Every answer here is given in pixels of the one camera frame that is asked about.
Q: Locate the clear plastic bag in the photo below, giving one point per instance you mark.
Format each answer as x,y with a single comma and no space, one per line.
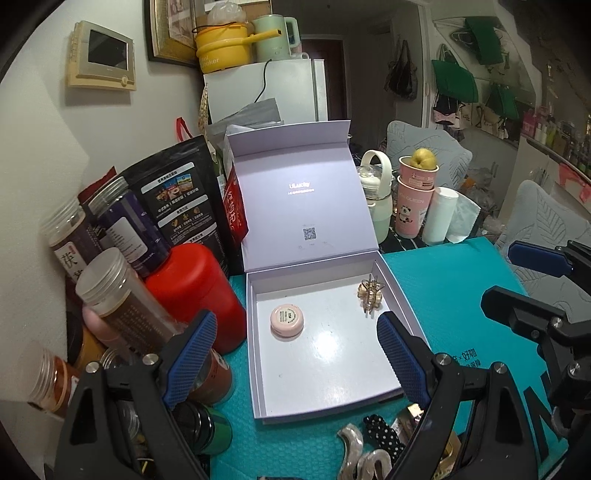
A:
226,14

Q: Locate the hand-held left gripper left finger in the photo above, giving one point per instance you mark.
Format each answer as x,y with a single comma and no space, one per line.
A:
189,364

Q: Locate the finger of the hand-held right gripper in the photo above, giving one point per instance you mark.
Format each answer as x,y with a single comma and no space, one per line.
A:
517,307
538,258

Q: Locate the black polka dot hair accessory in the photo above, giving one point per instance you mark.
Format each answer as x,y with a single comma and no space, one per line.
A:
383,434

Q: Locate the clear jar dark blue label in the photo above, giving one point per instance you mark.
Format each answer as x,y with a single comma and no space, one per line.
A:
129,226

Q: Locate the pink plastic bottle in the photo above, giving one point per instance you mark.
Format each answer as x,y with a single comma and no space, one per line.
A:
99,327

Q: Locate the pale green electric kettle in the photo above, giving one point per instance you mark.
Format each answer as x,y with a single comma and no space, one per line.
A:
272,44

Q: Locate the grey folded package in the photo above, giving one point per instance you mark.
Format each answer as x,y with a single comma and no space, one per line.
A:
258,113

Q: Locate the pink paper cup panda print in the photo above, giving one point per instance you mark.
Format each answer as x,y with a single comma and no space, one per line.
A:
413,212

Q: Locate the row of small bottles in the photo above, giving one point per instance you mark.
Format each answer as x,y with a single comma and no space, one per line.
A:
558,134

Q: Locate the small brown jar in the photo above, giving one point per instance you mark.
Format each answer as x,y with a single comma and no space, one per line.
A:
214,376

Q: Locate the lilac hinged gift box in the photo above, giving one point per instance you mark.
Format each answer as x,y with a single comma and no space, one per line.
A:
300,221

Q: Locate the pink round compact white label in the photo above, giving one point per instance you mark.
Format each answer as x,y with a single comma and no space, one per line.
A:
287,322

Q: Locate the clear jar orange contents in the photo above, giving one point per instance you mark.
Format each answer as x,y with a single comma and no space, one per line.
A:
51,378

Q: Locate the yellow round fruit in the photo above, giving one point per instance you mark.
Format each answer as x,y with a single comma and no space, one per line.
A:
424,159

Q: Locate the clear jar brown label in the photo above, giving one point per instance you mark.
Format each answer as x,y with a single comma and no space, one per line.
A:
124,304

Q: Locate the green glass jar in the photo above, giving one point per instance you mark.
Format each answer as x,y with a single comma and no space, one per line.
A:
214,429

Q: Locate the grey leaf pattern chair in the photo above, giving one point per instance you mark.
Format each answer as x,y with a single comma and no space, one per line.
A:
443,143
535,212

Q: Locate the white paper roll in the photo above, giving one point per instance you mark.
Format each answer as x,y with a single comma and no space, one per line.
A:
438,217

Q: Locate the black printed pouch bag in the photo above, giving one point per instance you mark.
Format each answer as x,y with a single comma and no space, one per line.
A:
180,194

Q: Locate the green tote bag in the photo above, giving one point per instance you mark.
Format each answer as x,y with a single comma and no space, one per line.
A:
485,39
503,104
455,83

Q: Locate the red printed packet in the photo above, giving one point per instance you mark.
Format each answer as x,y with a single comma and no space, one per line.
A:
236,207

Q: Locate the white plastic pouch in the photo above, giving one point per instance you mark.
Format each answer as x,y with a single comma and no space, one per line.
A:
466,217

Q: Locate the woven straw fan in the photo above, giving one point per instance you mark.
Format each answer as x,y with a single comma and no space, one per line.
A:
204,108

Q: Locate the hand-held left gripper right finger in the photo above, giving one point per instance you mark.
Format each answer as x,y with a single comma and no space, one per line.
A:
401,360

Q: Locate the black hanging bag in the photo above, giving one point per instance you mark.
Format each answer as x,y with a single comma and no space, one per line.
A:
401,74

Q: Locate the white refrigerator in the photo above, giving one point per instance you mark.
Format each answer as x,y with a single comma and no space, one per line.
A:
295,87

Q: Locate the red plastic canister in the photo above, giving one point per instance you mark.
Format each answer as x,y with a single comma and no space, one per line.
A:
194,286

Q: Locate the gold metal hair claw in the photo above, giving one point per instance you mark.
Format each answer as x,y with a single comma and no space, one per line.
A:
371,295

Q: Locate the clear jar with brown contents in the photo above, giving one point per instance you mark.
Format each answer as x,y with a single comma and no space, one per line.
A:
69,240

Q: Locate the yellow electric cooking pot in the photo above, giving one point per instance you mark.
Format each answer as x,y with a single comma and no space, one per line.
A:
221,48

